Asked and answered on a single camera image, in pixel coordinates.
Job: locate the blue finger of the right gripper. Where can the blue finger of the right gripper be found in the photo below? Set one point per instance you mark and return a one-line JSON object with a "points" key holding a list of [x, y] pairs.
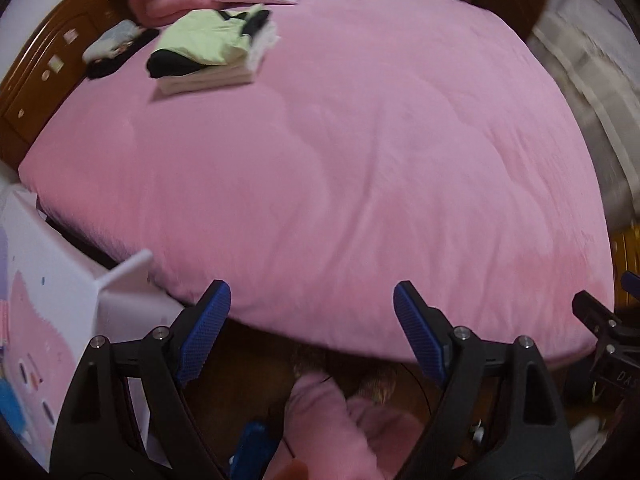
{"points": [[630, 283], [596, 318]]}

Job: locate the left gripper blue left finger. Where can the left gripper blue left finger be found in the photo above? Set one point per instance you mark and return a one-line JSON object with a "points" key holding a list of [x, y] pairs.
{"points": [[197, 327]]}

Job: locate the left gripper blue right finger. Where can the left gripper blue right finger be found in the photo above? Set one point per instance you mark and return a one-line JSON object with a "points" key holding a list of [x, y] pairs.
{"points": [[426, 329]]}

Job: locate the green and black hooded jacket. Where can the green and black hooded jacket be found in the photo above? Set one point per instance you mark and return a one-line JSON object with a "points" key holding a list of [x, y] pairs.
{"points": [[205, 39]]}

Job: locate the white storage box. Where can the white storage box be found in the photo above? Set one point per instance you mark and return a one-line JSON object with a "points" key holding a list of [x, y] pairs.
{"points": [[54, 299]]}

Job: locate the pink pajama legs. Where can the pink pajama legs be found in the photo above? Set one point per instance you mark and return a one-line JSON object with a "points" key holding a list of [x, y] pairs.
{"points": [[342, 438]]}

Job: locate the pink bed blanket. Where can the pink bed blanket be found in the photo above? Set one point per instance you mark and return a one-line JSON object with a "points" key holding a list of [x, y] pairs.
{"points": [[382, 141]]}

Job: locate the grey beige folded bedding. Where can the grey beige folded bedding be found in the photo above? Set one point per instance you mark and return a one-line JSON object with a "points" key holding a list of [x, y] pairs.
{"points": [[594, 59]]}

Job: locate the brown wooden headboard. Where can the brown wooden headboard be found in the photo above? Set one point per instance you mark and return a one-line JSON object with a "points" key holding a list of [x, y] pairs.
{"points": [[48, 69]]}

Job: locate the grey plush toy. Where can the grey plush toy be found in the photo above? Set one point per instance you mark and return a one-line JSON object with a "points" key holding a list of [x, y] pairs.
{"points": [[115, 47]]}

